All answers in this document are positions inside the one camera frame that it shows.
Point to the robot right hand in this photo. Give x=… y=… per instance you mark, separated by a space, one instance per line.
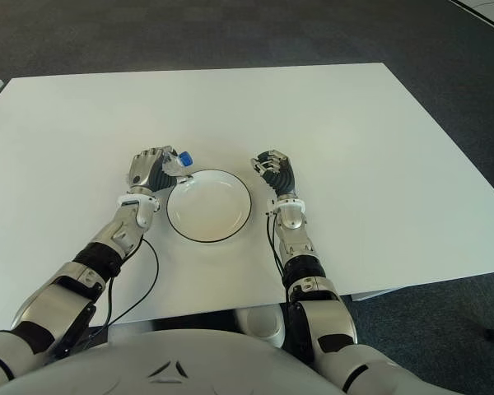
x=282 y=175

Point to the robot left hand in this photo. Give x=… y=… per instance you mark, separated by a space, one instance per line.
x=144 y=173

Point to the clear water bottle blue cap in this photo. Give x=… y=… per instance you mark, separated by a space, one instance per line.
x=185 y=159

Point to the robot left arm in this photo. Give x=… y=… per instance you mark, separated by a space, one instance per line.
x=123 y=230

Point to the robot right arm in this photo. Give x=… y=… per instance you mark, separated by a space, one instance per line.
x=298 y=240

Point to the white plate black rim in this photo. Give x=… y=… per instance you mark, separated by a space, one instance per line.
x=210 y=207

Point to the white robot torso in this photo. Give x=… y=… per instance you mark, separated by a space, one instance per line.
x=169 y=366

